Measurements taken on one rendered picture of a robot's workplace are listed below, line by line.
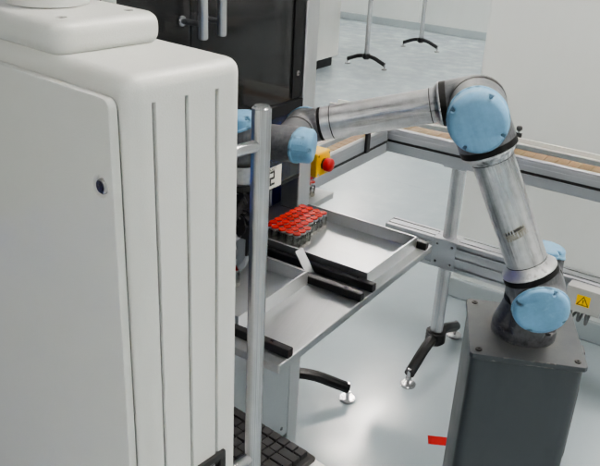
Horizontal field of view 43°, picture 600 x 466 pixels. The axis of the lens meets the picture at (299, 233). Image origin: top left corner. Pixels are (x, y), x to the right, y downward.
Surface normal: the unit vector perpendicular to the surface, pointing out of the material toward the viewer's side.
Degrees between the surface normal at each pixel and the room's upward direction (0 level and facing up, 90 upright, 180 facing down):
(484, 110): 83
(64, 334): 90
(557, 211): 90
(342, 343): 0
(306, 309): 0
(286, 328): 0
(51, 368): 90
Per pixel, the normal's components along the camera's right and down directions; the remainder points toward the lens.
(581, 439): 0.04, -0.91
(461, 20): -0.56, 0.32
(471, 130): -0.26, 0.28
